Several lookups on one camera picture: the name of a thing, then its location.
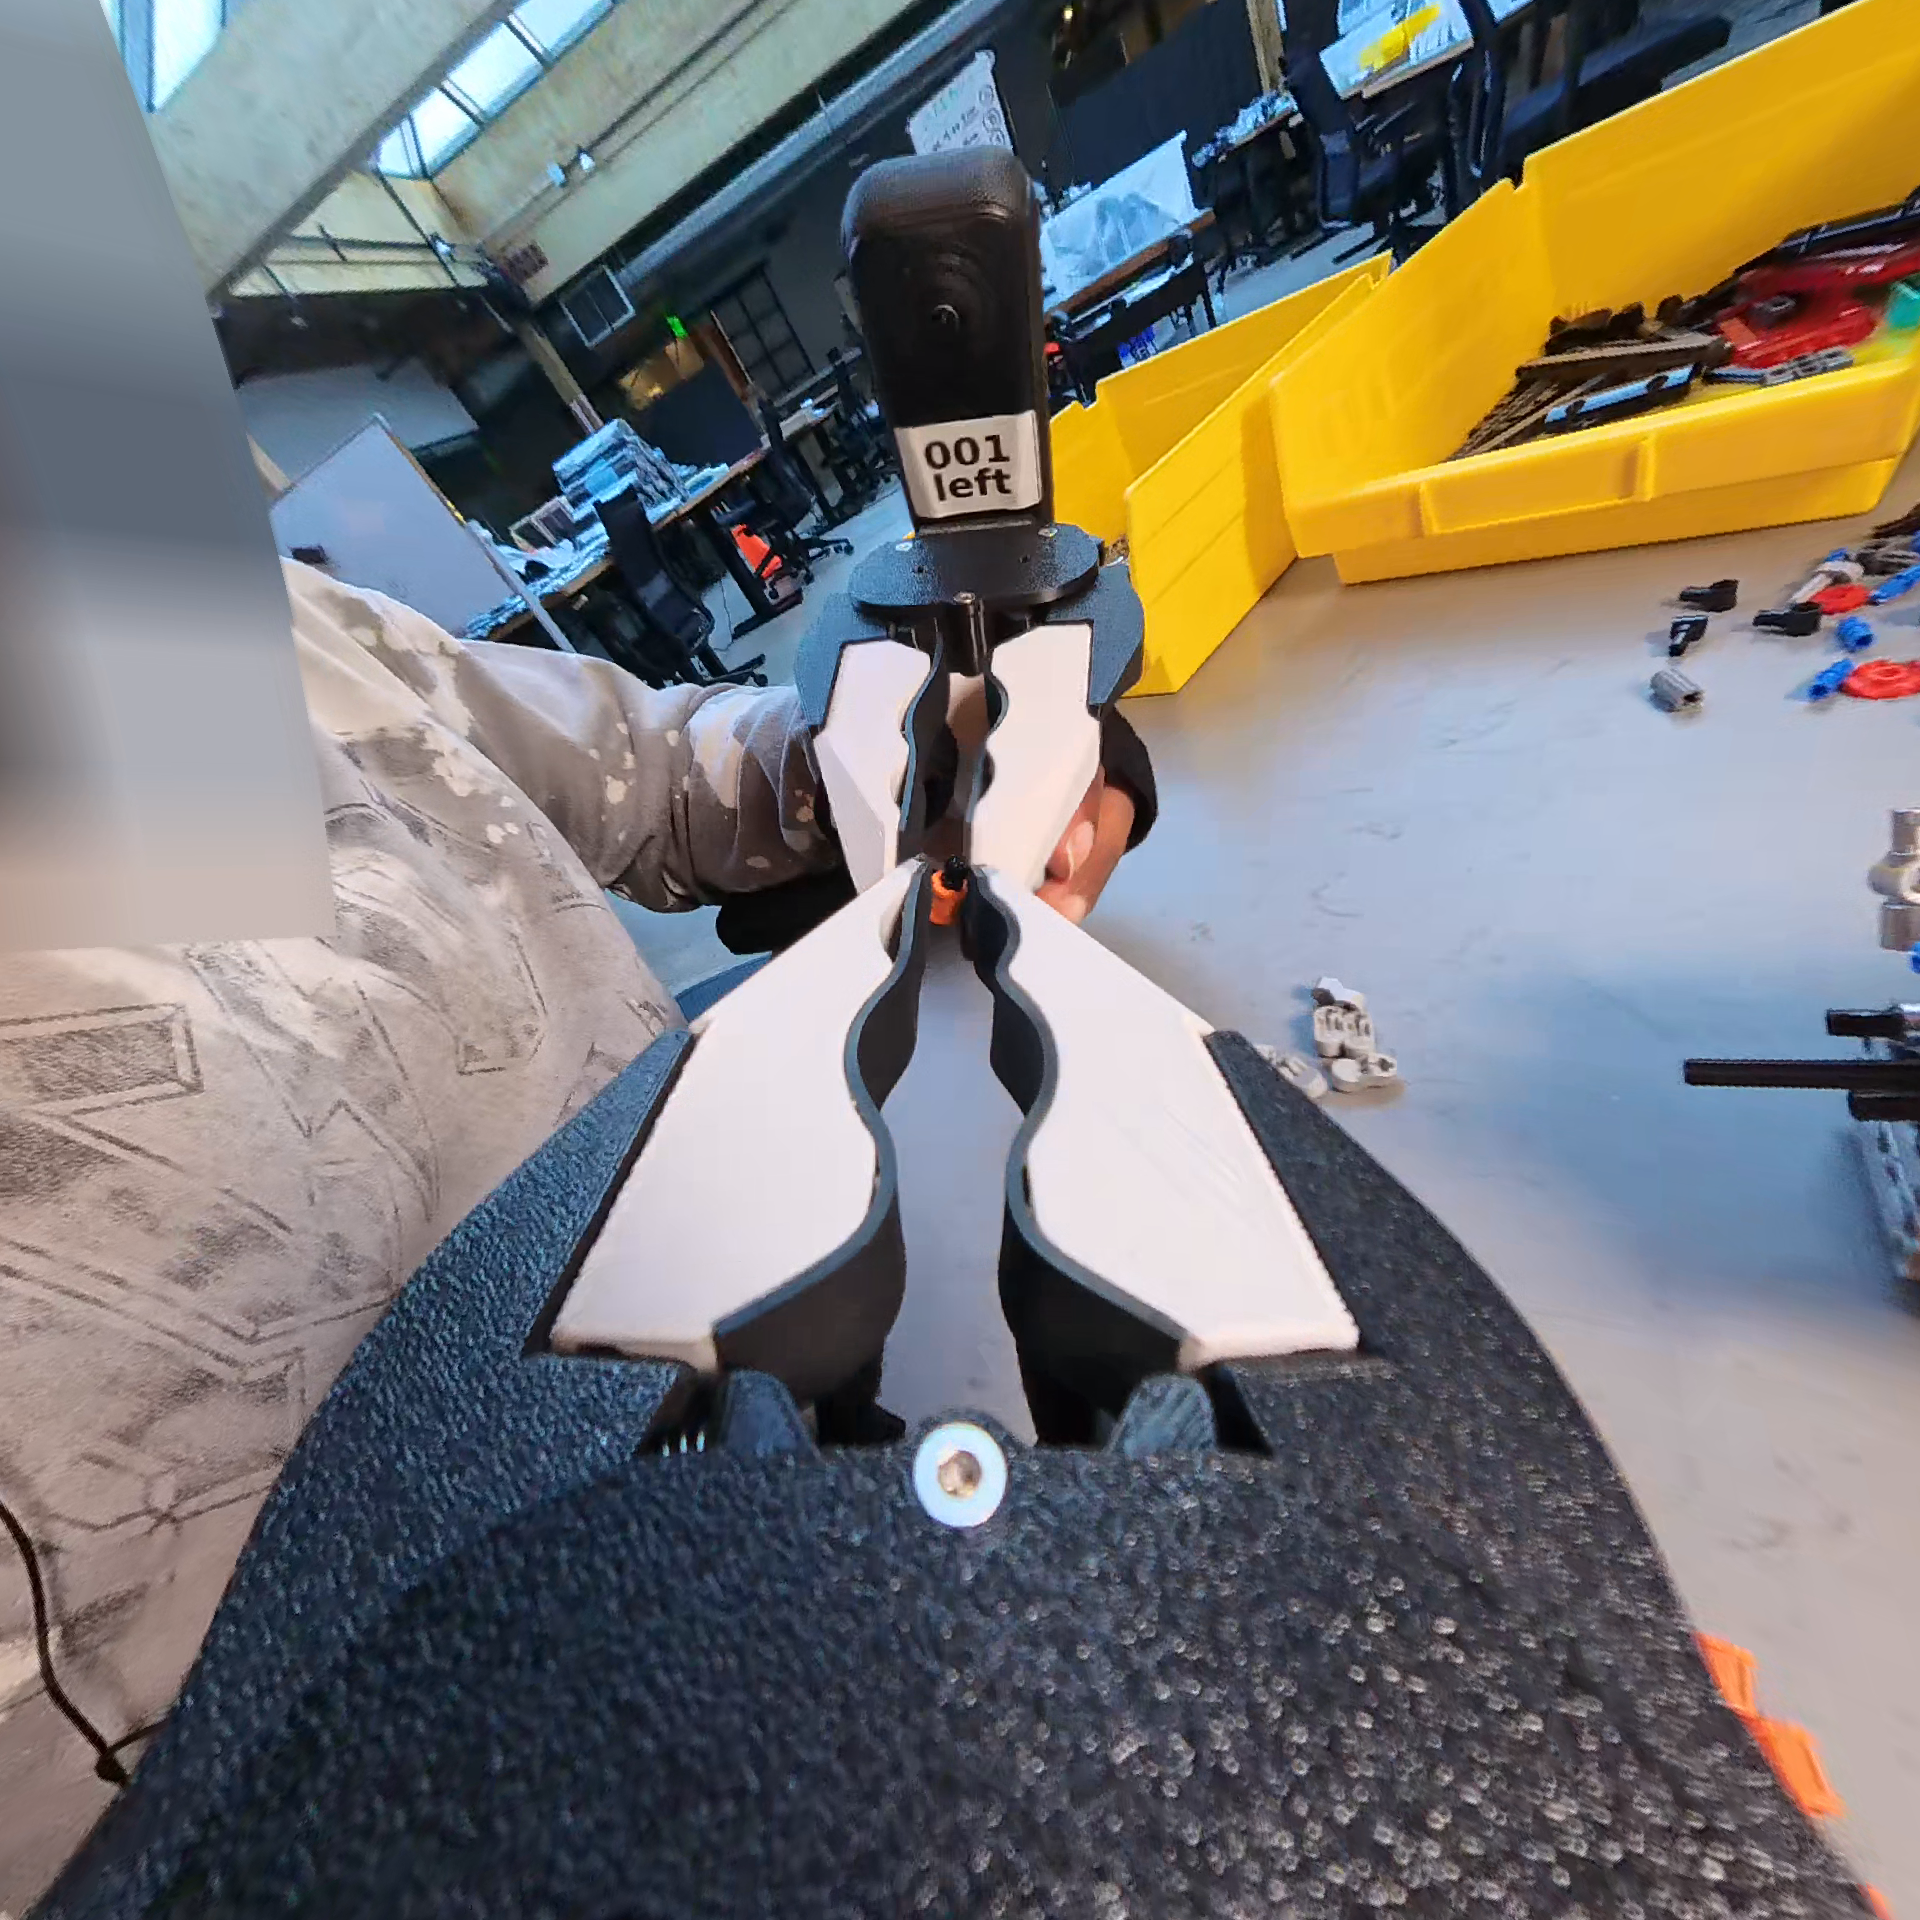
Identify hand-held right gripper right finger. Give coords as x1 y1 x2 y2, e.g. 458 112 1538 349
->
963 868 1361 1424

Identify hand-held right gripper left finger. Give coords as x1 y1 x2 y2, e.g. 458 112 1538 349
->
549 863 939 1419

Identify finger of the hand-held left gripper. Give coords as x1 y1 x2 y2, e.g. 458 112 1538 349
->
814 639 944 896
963 622 1109 901

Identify pile of grey connector pieces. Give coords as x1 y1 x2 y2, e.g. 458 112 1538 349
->
1257 979 1404 1104

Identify grey toy brick assembly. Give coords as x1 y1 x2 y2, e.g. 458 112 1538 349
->
1684 808 1920 1284

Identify person's left forearm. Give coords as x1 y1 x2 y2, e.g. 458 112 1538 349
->
285 559 850 917

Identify person's left hand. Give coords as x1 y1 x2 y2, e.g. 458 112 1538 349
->
1035 771 1145 927

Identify person's black trousers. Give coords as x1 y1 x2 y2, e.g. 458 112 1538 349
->
717 868 864 957

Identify yellow bin holding brass parts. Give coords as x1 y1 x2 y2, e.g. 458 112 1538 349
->
1049 252 1393 700

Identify black office chair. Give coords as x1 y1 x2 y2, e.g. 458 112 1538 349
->
594 479 771 689

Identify white printed sign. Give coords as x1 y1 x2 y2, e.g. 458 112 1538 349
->
904 49 1018 157

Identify white panel board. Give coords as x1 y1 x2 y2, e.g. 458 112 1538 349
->
270 417 579 654

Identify yellow bin holding dark parts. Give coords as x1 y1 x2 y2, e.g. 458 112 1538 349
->
1273 0 1920 589

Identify heap of dark brick parts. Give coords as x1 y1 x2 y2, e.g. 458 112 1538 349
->
1448 194 1920 459

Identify scattered small brick parts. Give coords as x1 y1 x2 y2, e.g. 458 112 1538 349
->
1666 502 1920 706

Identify group of orange bushes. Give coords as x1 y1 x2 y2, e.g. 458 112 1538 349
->
1693 1625 1895 1920

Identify black cable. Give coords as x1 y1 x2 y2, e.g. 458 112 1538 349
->
0 1500 159 1789

